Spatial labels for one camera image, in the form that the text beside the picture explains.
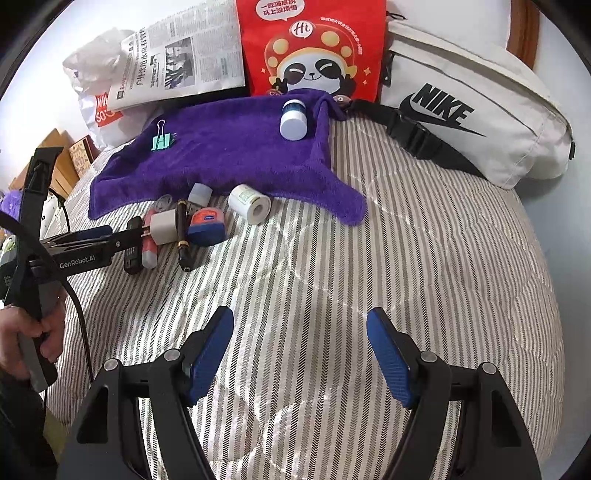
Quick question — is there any folded newspaper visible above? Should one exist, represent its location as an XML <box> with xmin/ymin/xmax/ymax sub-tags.
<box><xmin>107</xmin><ymin>11</ymin><xmax>246</xmax><ymax>112</ymax></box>

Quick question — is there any wooden headboard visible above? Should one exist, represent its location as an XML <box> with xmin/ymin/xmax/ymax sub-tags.
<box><xmin>505</xmin><ymin>0</ymin><xmax>542</xmax><ymax>68</ymax></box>

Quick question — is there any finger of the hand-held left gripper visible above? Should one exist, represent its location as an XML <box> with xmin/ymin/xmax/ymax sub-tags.
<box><xmin>110</xmin><ymin>229</ymin><xmax>144</xmax><ymax>254</ymax></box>
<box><xmin>44</xmin><ymin>225</ymin><xmax>114</xmax><ymax>246</ymax></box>

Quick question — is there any white plastic bag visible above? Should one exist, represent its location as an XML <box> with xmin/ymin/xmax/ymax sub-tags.
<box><xmin>62</xmin><ymin>28</ymin><xmax>162</xmax><ymax>151</ymax></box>

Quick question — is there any red panda print bag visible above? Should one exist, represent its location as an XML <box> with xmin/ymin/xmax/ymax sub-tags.
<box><xmin>235</xmin><ymin>0</ymin><xmax>387</xmax><ymax>103</ymax></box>

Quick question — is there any black pen with gold rings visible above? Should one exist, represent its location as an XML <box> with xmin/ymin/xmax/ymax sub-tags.
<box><xmin>177</xmin><ymin>199</ymin><xmax>194</xmax><ymax>272</ymax></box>

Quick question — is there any striped quilt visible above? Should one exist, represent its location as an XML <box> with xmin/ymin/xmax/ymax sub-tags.
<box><xmin>46</xmin><ymin>111</ymin><xmax>570</xmax><ymax>480</ymax></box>

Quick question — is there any white waist bag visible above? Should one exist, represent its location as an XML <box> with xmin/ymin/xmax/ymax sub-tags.
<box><xmin>348</xmin><ymin>11</ymin><xmax>578</xmax><ymax>190</ymax></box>

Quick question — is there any pink red tube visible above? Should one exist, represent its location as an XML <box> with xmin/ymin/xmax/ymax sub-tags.
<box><xmin>141</xmin><ymin>210</ymin><xmax>160</xmax><ymax>268</ymax></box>

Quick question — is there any person's left hand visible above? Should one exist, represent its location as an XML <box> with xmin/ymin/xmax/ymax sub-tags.
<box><xmin>0</xmin><ymin>305</ymin><xmax>68</xmax><ymax>380</ymax></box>

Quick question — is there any black cable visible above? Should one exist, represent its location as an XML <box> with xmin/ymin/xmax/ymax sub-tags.
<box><xmin>0</xmin><ymin>187</ymin><xmax>95</xmax><ymax>416</ymax></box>

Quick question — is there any light blue plug adapter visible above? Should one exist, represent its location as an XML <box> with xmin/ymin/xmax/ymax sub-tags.
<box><xmin>187</xmin><ymin>183</ymin><xmax>213</xmax><ymax>206</ymax></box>

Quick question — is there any black stick-shaped device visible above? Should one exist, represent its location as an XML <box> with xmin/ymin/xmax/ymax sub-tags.
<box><xmin>124</xmin><ymin>216</ymin><xmax>145</xmax><ymax>275</ymax></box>

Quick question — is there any green binder clip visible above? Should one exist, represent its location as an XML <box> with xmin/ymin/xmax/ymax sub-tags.
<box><xmin>148</xmin><ymin>119</ymin><xmax>178</xmax><ymax>151</ymax></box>

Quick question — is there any white charger plug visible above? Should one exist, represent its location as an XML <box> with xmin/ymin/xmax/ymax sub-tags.
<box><xmin>144</xmin><ymin>210</ymin><xmax>178</xmax><ymax>245</ymax></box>

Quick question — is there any wooden furniture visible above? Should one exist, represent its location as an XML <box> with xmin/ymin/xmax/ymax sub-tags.
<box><xmin>14</xmin><ymin>129</ymin><xmax>77</xmax><ymax>199</ymax></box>

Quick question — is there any person's left forearm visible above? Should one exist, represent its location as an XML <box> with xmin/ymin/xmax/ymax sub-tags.
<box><xmin>0</xmin><ymin>367</ymin><xmax>63</xmax><ymax>480</ymax></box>

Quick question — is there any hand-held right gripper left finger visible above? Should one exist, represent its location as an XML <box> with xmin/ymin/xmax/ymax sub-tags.
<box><xmin>59</xmin><ymin>305</ymin><xmax>235</xmax><ymax>480</ymax></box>

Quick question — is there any patterned brown box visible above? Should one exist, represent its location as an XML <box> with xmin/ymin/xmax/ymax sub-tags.
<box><xmin>68</xmin><ymin>136</ymin><xmax>98</xmax><ymax>176</ymax></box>

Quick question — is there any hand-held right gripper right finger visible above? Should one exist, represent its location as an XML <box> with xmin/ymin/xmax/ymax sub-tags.
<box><xmin>367</xmin><ymin>307</ymin><xmax>542</xmax><ymax>480</ymax></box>

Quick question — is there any white star print cloth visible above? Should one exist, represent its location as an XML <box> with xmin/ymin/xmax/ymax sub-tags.
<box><xmin>41</xmin><ymin>198</ymin><xmax>64</xmax><ymax>241</ymax></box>

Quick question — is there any white and blue jar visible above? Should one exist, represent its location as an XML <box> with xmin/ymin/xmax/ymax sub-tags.
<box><xmin>279</xmin><ymin>99</ymin><xmax>308</xmax><ymax>141</ymax></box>

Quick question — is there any purple towel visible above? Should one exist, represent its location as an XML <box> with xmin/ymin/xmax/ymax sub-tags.
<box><xmin>88</xmin><ymin>89</ymin><xmax>368</xmax><ymax>227</ymax></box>

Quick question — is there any white tape roll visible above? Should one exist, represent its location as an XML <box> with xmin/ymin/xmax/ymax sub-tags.
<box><xmin>228</xmin><ymin>184</ymin><xmax>270</xmax><ymax>225</ymax></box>

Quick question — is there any blue and orange tape measure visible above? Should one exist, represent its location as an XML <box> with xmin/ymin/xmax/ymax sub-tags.
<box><xmin>187</xmin><ymin>209</ymin><xmax>225</xmax><ymax>245</ymax></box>

